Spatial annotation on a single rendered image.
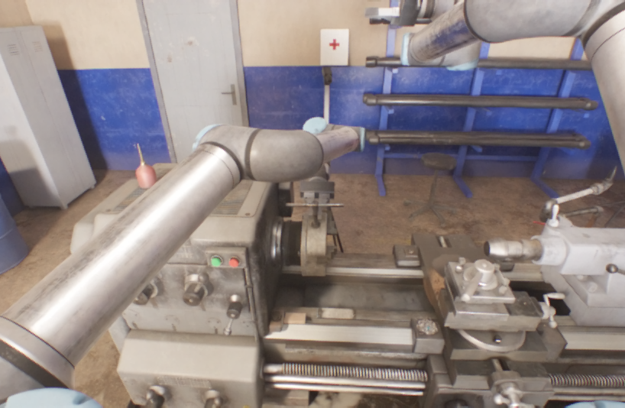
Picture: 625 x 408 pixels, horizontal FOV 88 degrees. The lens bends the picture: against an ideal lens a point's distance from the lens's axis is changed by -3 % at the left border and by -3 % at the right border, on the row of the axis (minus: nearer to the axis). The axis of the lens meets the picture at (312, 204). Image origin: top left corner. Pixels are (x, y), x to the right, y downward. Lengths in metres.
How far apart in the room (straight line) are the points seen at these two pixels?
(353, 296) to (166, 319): 0.81
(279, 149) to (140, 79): 4.12
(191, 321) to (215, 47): 3.39
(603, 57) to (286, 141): 0.52
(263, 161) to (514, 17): 0.48
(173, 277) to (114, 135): 4.11
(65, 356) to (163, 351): 0.94
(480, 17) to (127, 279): 0.65
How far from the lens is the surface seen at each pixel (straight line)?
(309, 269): 1.26
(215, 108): 4.40
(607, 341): 1.71
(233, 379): 1.35
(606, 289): 1.68
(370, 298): 1.65
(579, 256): 1.55
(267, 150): 0.70
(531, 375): 1.39
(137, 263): 0.56
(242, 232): 1.06
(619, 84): 0.57
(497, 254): 1.45
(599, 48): 0.60
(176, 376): 1.42
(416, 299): 1.69
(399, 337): 1.38
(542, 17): 0.60
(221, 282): 1.16
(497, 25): 0.62
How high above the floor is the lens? 1.90
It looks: 30 degrees down
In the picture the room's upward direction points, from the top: 1 degrees counter-clockwise
